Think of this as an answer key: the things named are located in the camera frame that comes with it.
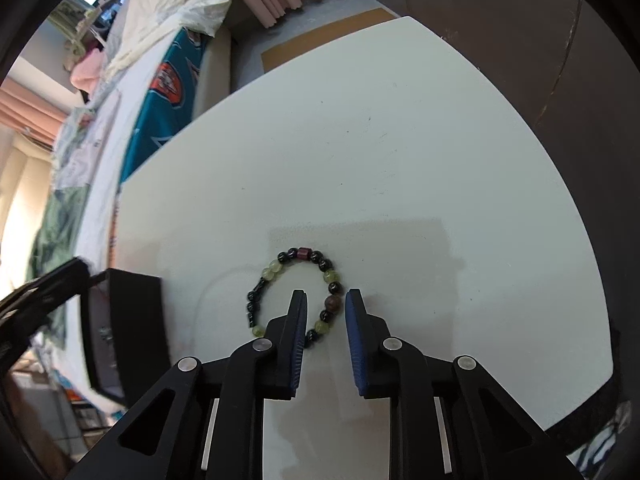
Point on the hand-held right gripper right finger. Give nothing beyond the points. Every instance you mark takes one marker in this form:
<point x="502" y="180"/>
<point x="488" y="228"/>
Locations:
<point x="357" y="345"/>

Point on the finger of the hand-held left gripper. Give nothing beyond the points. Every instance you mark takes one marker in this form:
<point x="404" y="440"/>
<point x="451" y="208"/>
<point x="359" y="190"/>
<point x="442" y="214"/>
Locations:
<point x="55" y="285"/>

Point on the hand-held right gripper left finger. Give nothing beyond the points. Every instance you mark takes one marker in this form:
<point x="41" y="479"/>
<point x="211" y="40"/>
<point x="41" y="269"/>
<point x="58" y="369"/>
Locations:
<point x="297" y="345"/>

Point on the black cardboard box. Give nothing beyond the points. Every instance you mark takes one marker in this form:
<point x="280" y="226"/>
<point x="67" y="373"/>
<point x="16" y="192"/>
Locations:
<point x="140" y="320"/>

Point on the green striped cloth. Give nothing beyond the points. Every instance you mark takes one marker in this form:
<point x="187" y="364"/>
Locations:
<point x="60" y="220"/>

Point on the beige headboard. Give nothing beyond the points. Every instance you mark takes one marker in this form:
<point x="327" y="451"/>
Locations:
<point x="20" y="200"/>

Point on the white printed cloth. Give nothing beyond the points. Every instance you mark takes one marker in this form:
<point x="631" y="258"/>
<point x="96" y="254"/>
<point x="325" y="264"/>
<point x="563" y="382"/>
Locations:
<point x="95" y="135"/>

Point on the white bedside table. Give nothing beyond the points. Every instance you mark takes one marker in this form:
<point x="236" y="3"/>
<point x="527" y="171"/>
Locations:
<point x="400" y="160"/>

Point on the teal printed bedsheet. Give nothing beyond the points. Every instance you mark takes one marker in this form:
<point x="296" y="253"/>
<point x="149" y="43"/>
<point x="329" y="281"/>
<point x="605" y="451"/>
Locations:
<point x="160" y="110"/>

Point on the pink plush cloth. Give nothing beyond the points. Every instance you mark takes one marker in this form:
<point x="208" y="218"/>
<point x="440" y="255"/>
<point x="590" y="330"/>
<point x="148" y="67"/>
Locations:
<point x="87" y="72"/>

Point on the white duvet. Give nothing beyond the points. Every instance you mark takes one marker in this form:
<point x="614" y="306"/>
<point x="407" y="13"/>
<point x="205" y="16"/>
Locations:
<point x="165" y="5"/>

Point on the flat cardboard sheet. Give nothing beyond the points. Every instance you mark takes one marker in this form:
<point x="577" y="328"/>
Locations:
<point x="320" y="35"/>

